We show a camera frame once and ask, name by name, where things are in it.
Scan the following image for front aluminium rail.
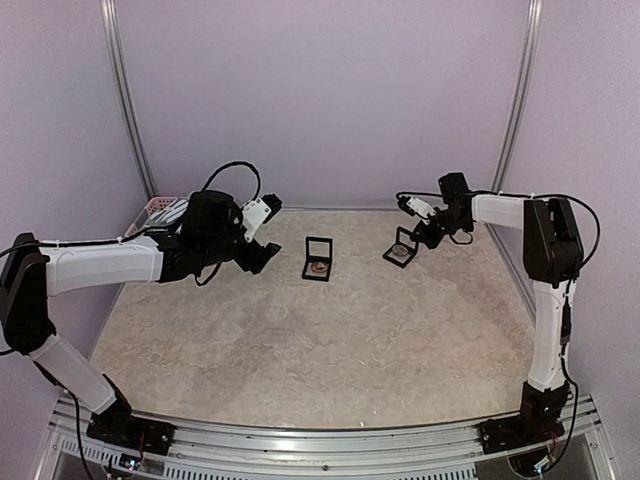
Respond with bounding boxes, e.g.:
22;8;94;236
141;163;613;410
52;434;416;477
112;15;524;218
34;394;616;480

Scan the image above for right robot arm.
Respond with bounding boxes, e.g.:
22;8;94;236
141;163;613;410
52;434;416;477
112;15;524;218
396;172;585;444

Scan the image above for left aluminium frame post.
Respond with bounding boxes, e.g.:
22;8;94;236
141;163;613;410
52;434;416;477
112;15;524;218
100;0;157;199

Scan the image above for black display box silver brooch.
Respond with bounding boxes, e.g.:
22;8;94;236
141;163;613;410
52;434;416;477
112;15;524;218
382;226;419;269

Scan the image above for aluminium frame post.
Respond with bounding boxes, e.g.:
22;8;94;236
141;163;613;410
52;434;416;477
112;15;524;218
100;0;157;199
490;0;544;192

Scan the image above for right aluminium frame post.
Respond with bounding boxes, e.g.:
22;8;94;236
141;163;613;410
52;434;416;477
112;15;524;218
490;0;544;192

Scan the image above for light blue printed t-shirt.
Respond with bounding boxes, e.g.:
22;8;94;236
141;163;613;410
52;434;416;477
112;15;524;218
142;197;189;228

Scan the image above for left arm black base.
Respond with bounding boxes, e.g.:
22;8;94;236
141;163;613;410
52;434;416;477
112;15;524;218
86;411;175;456

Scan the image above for pink plastic basket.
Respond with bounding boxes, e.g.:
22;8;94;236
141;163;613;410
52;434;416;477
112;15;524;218
124;196;177;236

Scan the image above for black display box orange brooch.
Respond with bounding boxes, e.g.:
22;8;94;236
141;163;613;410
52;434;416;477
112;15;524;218
301;236;333;282

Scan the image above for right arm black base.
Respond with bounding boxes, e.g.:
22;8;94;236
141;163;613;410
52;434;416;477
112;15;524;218
478;381;570;454

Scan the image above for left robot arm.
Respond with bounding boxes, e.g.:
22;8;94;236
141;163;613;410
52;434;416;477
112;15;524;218
1;190;282;445

